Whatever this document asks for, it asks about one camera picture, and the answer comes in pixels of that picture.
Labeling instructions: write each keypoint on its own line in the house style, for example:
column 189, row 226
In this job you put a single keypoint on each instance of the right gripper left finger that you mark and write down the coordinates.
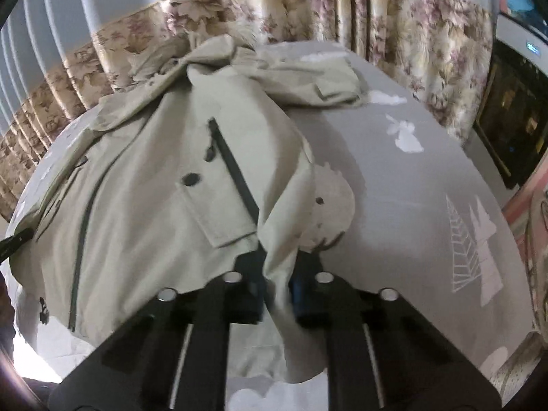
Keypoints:
column 172, row 353

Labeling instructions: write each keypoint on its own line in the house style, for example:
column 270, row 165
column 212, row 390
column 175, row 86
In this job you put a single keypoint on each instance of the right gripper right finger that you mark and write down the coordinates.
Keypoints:
column 382, row 353

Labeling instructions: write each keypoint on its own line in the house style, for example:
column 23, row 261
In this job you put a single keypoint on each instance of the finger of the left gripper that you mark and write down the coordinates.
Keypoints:
column 9, row 246

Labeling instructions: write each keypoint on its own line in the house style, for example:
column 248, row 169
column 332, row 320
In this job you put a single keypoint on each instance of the beige hooded jacket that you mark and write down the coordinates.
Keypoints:
column 172, row 180

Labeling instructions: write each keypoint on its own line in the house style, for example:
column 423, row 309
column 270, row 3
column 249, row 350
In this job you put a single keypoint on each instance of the grey polar bear bedsheet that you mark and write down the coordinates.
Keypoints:
column 425, row 224

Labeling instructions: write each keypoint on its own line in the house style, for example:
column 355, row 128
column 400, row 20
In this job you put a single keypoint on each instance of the blue floral curtain left panel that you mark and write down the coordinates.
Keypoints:
column 60, row 57

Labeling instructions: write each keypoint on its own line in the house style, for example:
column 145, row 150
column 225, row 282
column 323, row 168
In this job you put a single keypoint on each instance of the blue floral curtain panel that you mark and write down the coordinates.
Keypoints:
column 439, row 50
column 60, row 57

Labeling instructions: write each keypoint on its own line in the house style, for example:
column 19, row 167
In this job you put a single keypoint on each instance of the black framed cabinet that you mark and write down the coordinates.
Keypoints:
column 512, row 118

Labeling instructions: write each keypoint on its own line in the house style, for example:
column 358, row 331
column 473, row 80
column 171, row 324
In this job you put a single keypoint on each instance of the blue floral curtain right panel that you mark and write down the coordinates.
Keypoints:
column 439, row 50

